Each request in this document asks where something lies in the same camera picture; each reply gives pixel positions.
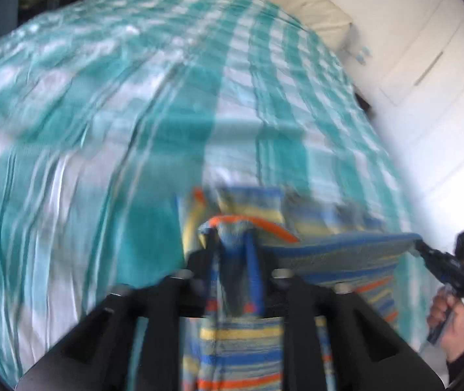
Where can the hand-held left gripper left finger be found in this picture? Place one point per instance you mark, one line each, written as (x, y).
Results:
(199, 285)

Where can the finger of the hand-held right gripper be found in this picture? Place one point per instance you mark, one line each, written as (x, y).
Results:
(425, 250)

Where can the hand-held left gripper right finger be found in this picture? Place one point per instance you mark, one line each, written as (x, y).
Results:
(253, 273)

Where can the striped knit shirt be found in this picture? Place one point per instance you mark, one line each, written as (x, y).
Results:
(329, 256)

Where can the person's right forearm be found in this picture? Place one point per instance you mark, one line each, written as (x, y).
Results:
(462, 360)

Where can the person's right hand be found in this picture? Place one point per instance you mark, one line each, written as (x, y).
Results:
(458, 330)

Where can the dark nightstand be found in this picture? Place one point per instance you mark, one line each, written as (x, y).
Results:
(364, 102)

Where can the teal plaid bed blanket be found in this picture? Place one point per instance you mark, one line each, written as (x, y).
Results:
(93, 150)

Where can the white wardrobe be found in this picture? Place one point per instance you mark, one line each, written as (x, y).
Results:
(439, 69)

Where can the cream padded headboard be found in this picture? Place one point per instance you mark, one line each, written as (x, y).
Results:
(317, 12)

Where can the wall outlet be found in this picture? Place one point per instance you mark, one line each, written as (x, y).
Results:
(363, 53)

